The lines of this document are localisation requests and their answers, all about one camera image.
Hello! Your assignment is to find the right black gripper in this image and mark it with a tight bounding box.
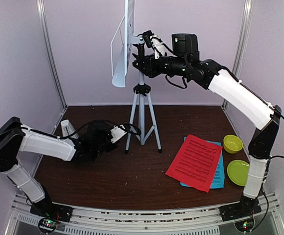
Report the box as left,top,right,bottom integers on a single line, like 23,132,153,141
132,51,189,77

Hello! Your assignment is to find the grey music stand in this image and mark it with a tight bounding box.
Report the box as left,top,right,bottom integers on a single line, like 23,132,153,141
110,0,163,154

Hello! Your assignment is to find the red sheet music mat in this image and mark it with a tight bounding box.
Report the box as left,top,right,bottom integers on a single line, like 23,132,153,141
165,134,224,194

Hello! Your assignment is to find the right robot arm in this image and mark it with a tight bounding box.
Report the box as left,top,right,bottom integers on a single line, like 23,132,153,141
133,30,281,216

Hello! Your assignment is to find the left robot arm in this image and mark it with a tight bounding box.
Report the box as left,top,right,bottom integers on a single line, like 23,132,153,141
0,117,127,217

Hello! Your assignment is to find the grey metronome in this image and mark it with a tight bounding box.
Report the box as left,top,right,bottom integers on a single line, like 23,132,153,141
60,119,79,139

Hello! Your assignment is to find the green bowl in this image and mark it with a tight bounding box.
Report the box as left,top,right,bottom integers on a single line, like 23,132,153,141
223,135,243,154

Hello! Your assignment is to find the blue sheet music mat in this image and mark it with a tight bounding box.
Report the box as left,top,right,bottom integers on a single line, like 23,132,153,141
179,136,226,189

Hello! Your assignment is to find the green plate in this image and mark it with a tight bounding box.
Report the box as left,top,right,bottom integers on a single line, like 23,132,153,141
227,160,249,187

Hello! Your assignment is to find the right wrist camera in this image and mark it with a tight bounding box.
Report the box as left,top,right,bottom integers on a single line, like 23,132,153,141
142,30,167,59

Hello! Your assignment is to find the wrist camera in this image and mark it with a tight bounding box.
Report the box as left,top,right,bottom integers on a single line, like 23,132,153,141
111,124,127,143
142,30,167,59

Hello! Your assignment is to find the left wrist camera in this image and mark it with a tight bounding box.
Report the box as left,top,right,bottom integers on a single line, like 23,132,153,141
111,124,127,143

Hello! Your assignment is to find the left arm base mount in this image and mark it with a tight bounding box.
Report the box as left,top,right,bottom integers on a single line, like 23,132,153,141
30,203,73,235

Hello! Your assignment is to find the right aluminium corner post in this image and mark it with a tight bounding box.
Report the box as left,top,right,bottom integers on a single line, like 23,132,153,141
221,0,253,110

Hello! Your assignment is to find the aluminium corner post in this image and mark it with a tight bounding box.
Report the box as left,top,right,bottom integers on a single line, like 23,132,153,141
221,0,253,110
36,0,68,110

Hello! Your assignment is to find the aluminium front rail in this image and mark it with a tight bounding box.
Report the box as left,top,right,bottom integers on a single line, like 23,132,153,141
6,193,284,235

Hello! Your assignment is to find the left aluminium corner post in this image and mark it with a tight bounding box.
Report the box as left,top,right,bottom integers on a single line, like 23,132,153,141
36,0,68,110

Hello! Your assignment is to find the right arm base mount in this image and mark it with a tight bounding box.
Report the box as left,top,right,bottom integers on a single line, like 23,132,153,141
219,203,261,233

